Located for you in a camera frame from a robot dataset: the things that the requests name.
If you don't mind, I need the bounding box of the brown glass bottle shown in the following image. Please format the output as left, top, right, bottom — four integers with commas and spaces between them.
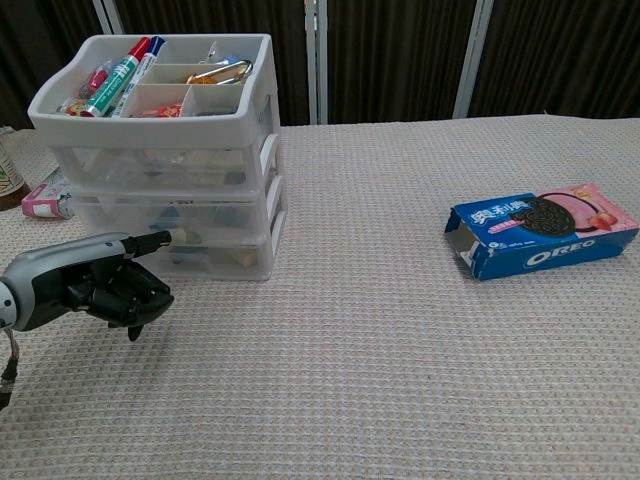
0, 125, 31, 212

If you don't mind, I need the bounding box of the blue pink Oreo box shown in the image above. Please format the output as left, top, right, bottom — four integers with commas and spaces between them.
443, 180, 640, 282

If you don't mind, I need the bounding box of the pink wrapped candy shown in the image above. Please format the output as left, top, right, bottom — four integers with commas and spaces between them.
79, 59, 114, 99

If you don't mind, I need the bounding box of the white plastic drawer organizer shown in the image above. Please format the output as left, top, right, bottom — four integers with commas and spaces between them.
27, 33, 289, 284

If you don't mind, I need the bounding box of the red candy packet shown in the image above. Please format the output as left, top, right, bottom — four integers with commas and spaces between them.
134, 102, 185, 118

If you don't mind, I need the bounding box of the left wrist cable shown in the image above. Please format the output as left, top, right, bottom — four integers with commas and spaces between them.
0, 327, 22, 412

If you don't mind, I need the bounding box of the clear plastic box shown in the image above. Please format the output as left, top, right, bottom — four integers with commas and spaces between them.
69, 188, 266, 236

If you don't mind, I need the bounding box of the red cap green marker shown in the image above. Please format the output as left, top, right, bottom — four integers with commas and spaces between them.
84, 36, 152, 117

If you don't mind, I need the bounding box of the blue cap white marker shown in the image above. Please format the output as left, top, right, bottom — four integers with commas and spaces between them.
107, 34, 167, 118

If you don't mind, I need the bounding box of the pink floral carton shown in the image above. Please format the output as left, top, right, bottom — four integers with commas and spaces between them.
20, 167, 76, 221

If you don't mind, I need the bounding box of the beige woven tablecloth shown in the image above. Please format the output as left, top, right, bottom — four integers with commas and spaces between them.
0, 113, 640, 480

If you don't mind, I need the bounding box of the yellow face candy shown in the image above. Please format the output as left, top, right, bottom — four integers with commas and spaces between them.
57, 97, 91, 116

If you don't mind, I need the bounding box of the clear drawer with papers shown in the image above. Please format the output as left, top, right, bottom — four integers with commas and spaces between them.
52, 145, 261, 191

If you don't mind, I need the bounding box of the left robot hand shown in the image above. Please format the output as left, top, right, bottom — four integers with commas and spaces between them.
0, 228, 188, 344

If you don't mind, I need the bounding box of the black folding screen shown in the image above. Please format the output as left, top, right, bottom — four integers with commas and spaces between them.
0, 0, 640, 132

